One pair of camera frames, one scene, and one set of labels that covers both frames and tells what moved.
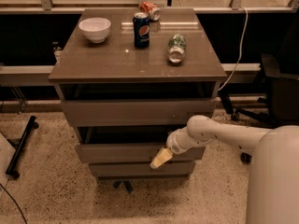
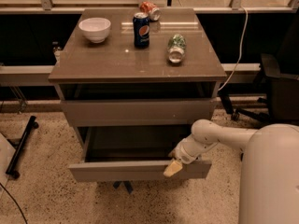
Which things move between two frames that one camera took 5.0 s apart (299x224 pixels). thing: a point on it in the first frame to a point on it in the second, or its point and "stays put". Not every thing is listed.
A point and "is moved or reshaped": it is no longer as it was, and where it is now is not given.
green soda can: (177, 47) stays put
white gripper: (174, 143) to (184, 155)
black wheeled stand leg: (33, 124) stays put
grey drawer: (133, 153) is moved or reshaped
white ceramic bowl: (96, 29) stays put
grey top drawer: (135, 112) stays put
